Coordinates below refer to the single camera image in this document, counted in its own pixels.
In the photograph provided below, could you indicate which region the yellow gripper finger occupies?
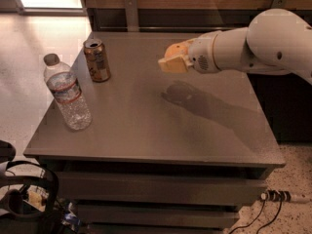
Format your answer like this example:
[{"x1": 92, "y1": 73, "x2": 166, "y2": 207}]
[
  {"x1": 158, "y1": 55, "x2": 193, "y2": 73},
  {"x1": 179, "y1": 38, "x2": 196, "y2": 48}
]

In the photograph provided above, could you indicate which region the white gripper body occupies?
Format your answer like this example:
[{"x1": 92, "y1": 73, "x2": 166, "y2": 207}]
[{"x1": 188, "y1": 31, "x2": 219, "y2": 74}]

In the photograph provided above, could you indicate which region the orange fruit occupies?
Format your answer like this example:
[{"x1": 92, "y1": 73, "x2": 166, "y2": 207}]
[{"x1": 165, "y1": 43, "x2": 188, "y2": 59}]

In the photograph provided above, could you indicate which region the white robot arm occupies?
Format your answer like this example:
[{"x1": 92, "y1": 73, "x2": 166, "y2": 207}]
[{"x1": 158, "y1": 9, "x2": 312, "y2": 84}]

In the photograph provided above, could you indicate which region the clear plastic water bottle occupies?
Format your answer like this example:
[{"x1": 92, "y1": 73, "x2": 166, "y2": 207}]
[{"x1": 43, "y1": 54, "x2": 92, "y2": 131}]

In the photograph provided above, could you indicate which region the brown soda can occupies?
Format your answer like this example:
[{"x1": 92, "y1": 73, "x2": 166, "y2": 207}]
[{"x1": 83, "y1": 39, "x2": 111, "y2": 83}]

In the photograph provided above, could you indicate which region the upper grey drawer front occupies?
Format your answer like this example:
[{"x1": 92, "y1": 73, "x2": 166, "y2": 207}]
[{"x1": 58, "y1": 172, "x2": 266, "y2": 206}]

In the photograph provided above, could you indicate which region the grey drawer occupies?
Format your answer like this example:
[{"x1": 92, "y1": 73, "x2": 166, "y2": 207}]
[
  {"x1": 58, "y1": 172, "x2": 266, "y2": 206},
  {"x1": 77, "y1": 205, "x2": 239, "y2": 229}
]

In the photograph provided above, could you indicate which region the white power strip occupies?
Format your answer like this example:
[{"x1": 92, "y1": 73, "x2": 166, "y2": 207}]
[{"x1": 259, "y1": 189, "x2": 310, "y2": 203}]

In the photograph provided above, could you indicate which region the lower grey drawer front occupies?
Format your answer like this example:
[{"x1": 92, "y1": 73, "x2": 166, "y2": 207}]
[{"x1": 77, "y1": 205, "x2": 239, "y2": 229}]

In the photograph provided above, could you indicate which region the left metal bracket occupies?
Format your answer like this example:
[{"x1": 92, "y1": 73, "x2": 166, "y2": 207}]
[{"x1": 124, "y1": 0, "x2": 139, "y2": 32}]

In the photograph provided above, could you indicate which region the metal bracket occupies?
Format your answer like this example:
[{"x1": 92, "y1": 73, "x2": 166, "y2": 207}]
[
  {"x1": 270, "y1": 0, "x2": 288, "y2": 9},
  {"x1": 124, "y1": 0, "x2": 139, "y2": 32}
]

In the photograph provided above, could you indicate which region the right metal bracket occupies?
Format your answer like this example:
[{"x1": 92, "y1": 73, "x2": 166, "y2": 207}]
[{"x1": 270, "y1": 0, "x2": 288, "y2": 9}]

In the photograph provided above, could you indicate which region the black power cable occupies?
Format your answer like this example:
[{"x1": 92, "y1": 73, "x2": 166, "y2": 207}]
[{"x1": 227, "y1": 198, "x2": 267, "y2": 234}]

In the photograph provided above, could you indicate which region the black round-frame object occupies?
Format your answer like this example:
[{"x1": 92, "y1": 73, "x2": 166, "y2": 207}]
[{"x1": 0, "y1": 140, "x2": 60, "y2": 234}]

